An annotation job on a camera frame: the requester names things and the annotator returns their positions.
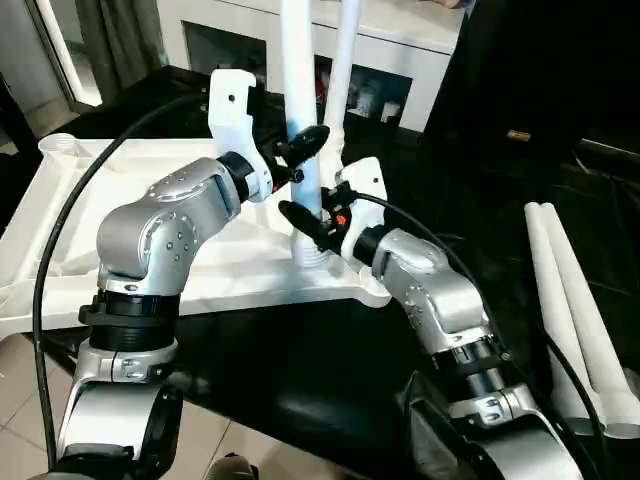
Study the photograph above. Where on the white plastic table leg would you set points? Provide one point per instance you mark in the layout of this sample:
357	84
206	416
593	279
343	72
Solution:
298	70
342	60
595	320
560	300

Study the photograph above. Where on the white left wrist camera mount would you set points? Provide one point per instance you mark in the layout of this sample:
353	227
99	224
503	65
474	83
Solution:
238	120

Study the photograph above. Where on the white plastic table top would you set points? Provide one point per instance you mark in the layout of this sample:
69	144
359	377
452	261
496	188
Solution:
80	200

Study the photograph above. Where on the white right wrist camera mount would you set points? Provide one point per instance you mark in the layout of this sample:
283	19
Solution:
362	195

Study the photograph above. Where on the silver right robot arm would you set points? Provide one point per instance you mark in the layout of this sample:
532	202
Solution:
440	300

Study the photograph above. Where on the grey curtain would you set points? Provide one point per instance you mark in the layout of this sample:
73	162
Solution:
120	40

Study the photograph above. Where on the black mat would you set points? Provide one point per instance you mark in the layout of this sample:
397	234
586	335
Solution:
320	380

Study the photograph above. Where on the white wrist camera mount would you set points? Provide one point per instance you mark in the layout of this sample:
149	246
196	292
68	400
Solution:
362	195
238	120

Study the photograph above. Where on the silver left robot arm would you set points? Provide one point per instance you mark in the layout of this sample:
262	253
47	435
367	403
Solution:
160	240

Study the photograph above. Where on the black case with yellow label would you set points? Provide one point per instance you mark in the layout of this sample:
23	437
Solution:
540	70

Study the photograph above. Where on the white cabinet with glass doors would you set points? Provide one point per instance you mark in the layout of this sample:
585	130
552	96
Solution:
400	50

